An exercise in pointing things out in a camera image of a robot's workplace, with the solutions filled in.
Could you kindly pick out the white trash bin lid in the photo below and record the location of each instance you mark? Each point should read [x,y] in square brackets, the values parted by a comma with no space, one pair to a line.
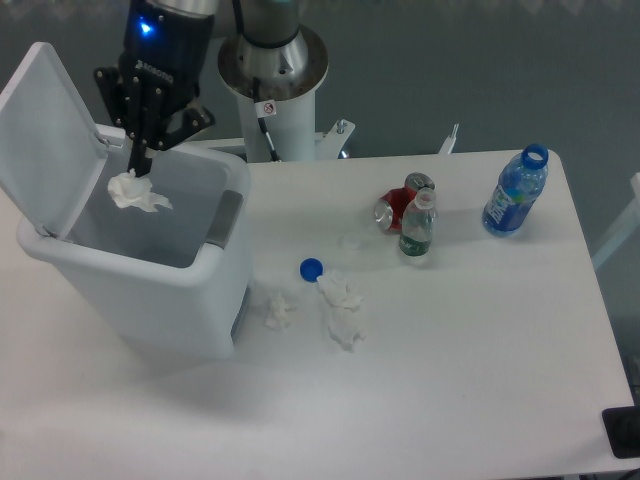
[54,160]

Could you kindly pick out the small white paper ball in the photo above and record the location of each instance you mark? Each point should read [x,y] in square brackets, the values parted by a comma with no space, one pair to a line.
[279,313]

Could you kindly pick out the blue bottle cap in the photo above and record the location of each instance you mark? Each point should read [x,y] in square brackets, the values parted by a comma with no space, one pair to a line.
[310,269]

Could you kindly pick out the clear green label bottle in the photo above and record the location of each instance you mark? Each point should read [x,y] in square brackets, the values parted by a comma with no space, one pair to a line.
[417,225]

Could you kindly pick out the crushed red soda can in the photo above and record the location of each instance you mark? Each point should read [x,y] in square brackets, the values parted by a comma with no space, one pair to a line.
[388,210]

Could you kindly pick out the white trash bin body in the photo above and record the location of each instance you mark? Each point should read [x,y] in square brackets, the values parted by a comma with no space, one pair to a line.
[178,278]

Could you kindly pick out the white frame at right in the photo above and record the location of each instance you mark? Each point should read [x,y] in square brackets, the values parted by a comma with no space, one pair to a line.
[619,231]

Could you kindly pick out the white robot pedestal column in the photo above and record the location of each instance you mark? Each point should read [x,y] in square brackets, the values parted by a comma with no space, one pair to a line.
[290,123]

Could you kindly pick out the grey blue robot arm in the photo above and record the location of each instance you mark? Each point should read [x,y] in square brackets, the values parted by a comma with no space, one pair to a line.
[270,61]

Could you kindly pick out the blue plastic drink bottle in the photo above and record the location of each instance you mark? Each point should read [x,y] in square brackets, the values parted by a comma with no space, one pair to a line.
[519,185]

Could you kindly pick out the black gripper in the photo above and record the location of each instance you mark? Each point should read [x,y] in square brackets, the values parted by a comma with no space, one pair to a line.
[153,91]

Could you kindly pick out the white pedestal base bracket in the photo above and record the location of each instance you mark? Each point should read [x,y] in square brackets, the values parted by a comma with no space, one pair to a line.
[330,145]

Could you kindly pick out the black device at edge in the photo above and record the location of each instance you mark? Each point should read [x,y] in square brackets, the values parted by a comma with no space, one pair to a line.
[622,428]

